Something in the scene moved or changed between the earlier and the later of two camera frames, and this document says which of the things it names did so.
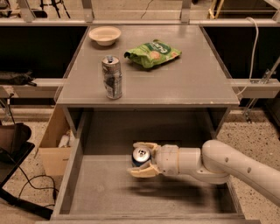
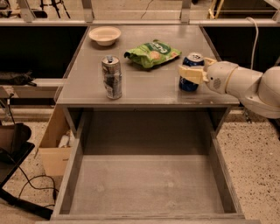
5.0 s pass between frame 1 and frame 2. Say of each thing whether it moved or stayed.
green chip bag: stayed
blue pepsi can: moved
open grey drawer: stayed
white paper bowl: stayed
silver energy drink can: stayed
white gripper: moved
